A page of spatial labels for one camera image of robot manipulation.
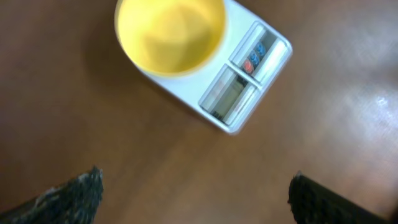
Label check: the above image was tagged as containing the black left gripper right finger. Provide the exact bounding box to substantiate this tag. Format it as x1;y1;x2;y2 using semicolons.
287;172;388;224

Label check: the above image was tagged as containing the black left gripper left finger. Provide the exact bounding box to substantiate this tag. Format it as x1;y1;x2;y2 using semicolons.
1;167;104;224

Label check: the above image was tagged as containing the white digital kitchen scale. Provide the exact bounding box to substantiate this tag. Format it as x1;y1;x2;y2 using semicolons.
142;1;293;134

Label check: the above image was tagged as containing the yellow plastic bowl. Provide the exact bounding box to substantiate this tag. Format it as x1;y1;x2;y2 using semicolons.
114;0;227;77

